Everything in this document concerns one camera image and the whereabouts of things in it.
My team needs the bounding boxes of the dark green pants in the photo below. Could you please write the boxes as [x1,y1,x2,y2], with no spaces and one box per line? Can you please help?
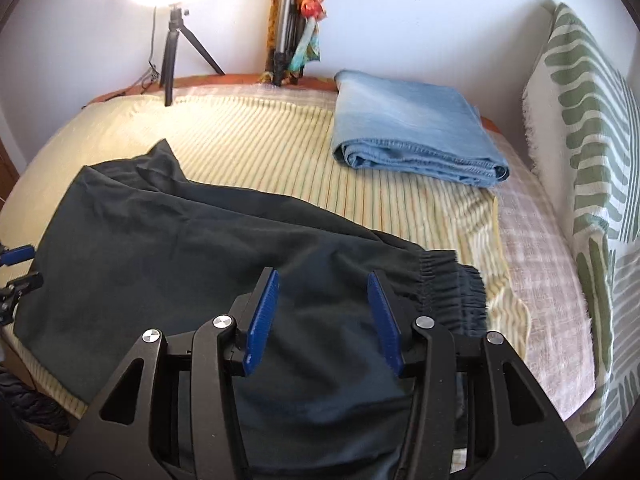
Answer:
[14,142,487,479]

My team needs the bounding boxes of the pink checked blanket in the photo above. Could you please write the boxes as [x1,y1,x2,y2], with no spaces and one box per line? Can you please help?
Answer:
[456,131,596,420]

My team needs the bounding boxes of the yellow striped bed sheet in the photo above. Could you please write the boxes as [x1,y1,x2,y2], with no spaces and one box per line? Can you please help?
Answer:
[0,84,532,418]

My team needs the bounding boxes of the folded blue jeans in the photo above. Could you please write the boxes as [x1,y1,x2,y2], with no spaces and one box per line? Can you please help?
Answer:
[331,70,510,188]

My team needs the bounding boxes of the green striped white pillow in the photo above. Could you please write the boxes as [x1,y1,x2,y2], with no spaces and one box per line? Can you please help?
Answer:
[522,3,639,464]

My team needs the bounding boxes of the black mini tripod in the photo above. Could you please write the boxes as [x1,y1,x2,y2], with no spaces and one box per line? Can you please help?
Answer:
[160,6,224,107]

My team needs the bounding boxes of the orange floral cloth strip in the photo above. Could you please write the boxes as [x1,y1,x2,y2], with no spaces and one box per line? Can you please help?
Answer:
[264,0,326,84]

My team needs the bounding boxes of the black power cable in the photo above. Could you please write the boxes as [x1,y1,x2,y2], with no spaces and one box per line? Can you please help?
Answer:
[127,6,164,97]

